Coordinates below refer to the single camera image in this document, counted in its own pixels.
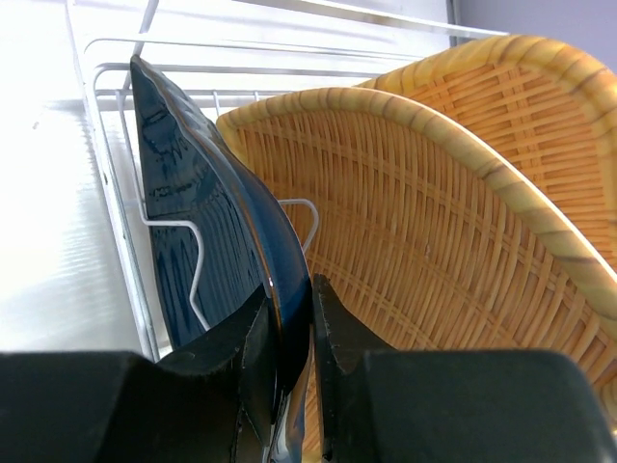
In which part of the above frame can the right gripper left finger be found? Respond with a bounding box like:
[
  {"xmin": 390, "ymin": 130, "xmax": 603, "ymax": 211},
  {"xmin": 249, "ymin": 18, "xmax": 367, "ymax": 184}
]
[{"xmin": 1, "ymin": 288, "xmax": 275, "ymax": 462}]

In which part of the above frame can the white wire dish rack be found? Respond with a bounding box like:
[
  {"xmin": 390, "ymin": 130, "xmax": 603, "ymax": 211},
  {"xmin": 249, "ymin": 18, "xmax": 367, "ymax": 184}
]
[{"xmin": 62, "ymin": 0, "xmax": 512, "ymax": 363}]

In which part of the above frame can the triangular woven orange plate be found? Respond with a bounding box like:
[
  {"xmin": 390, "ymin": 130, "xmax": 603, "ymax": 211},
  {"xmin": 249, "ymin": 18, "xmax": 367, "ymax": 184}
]
[{"xmin": 216, "ymin": 87, "xmax": 616, "ymax": 389}]

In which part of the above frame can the dark blue plate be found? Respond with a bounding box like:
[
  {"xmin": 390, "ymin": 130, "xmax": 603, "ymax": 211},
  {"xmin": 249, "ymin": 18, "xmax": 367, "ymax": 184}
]
[{"xmin": 130, "ymin": 57, "xmax": 312, "ymax": 462}]

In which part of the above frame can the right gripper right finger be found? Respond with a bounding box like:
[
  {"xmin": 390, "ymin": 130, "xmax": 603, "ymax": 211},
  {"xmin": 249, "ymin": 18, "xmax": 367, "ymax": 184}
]
[{"xmin": 312, "ymin": 275, "xmax": 616, "ymax": 462}]

